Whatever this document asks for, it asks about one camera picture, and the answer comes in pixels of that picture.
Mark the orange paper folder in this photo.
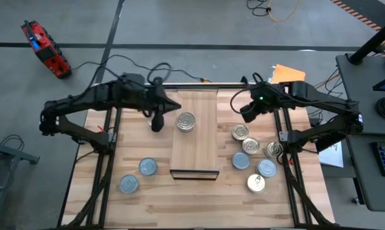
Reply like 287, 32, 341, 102
271, 63, 307, 84

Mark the long black floor cable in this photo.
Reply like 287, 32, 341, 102
70, 54, 209, 83

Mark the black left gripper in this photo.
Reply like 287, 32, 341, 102
136, 83, 182, 133

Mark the black cable bundle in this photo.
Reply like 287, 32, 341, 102
313, 68, 343, 118

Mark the grey metal stand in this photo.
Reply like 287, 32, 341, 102
0, 129, 40, 205

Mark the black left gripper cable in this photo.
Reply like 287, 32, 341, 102
146, 61, 173, 86

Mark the white paper sheet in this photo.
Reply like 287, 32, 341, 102
318, 140, 345, 169

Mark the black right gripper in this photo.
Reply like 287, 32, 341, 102
239, 82, 281, 124

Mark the black metal pole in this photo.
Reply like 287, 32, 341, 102
348, 17, 385, 66

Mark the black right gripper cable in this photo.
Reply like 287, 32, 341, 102
229, 72, 264, 115

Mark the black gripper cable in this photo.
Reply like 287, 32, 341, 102
146, 61, 173, 86
229, 72, 264, 115

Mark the looped black floor cable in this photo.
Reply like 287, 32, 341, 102
246, 0, 273, 17

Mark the yellow floor cable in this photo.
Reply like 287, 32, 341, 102
267, 0, 301, 22

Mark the black desk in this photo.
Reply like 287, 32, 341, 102
335, 52, 385, 212

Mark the wooden shelf with black frame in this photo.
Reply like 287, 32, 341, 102
169, 88, 220, 181

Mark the silver-lid teal-label can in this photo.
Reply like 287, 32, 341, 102
138, 157, 158, 177
119, 174, 140, 195
257, 158, 278, 178

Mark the black aluminium rig frame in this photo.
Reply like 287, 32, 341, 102
56, 76, 336, 230

